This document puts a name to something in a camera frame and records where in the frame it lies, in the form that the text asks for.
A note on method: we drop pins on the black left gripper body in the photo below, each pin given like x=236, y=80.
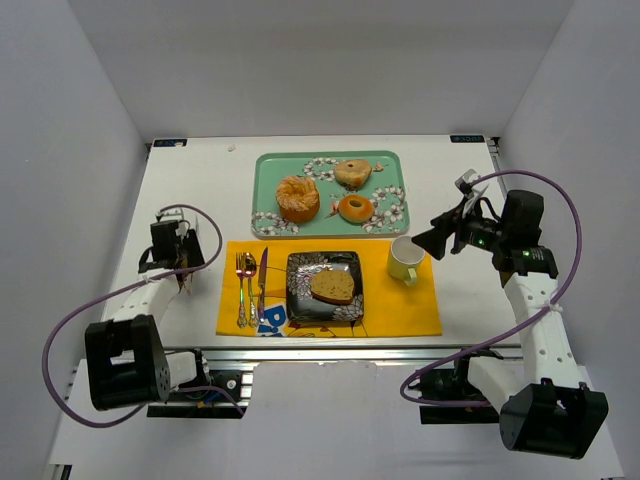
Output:
x=189, y=257

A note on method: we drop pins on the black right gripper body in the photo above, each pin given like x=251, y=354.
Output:
x=455, y=233

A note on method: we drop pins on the brown bread slice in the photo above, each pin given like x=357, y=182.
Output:
x=333, y=286

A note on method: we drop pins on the metal serving tongs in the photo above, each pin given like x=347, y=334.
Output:
x=187, y=280

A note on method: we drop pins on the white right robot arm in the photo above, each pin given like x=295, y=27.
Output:
x=550, y=410

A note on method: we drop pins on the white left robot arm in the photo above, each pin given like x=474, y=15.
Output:
x=127, y=363

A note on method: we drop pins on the pale yellow mug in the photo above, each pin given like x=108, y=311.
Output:
x=404, y=259

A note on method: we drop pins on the green floral tray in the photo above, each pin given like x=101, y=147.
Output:
x=384, y=188

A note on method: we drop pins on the yellow placemat cloth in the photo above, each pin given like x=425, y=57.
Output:
x=391, y=308

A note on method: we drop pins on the iridescent spoon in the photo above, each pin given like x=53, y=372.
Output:
x=250, y=272

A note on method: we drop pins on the orange glazed donut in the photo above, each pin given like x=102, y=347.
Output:
x=356, y=209

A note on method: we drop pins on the blue label sticker right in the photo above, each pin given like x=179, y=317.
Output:
x=461, y=138

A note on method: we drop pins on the iridescent knife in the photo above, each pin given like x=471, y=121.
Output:
x=262, y=272

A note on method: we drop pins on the iridescent fork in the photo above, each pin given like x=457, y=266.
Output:
x=242, y=321

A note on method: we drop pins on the pale bagel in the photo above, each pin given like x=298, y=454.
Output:
x=353, y=174

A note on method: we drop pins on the orange bundt cake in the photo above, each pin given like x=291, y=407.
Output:
x=298, y=199

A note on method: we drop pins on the black floral square plate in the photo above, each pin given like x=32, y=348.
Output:
x=302, y=306

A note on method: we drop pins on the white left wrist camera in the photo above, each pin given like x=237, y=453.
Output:
x=186, y=218

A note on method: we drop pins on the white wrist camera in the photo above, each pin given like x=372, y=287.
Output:
x=186, y=218
x=471, y=188

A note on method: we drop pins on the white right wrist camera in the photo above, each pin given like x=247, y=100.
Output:
x=471, y=188

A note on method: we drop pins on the aluminium frame rail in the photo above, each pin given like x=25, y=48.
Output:
x=400, y=355

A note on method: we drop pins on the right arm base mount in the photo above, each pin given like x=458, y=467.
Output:
x=444, y=385

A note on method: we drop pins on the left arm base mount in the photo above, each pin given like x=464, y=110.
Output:
x=234, y=378

